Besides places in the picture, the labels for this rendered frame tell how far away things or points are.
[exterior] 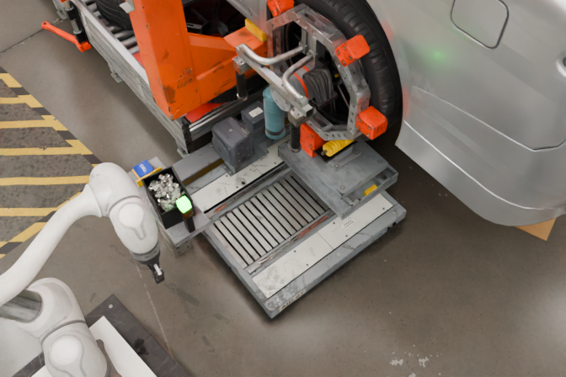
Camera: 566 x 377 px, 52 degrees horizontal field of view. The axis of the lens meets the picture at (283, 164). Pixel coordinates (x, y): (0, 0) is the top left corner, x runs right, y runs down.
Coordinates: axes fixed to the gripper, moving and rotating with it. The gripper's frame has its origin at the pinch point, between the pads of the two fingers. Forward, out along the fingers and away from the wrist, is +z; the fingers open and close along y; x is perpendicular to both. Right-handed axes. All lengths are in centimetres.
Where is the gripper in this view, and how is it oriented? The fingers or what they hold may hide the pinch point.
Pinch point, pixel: (157, 276)
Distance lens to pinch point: 194.9
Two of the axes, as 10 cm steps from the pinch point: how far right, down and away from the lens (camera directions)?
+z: 0.0, 5.6, 8.3
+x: 8.1, -4.8, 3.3
